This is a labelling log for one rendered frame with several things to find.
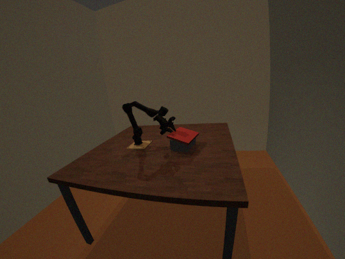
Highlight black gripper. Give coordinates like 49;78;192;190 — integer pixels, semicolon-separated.
159;116;176;135

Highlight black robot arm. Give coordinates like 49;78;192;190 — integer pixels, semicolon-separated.
122;101;168;146

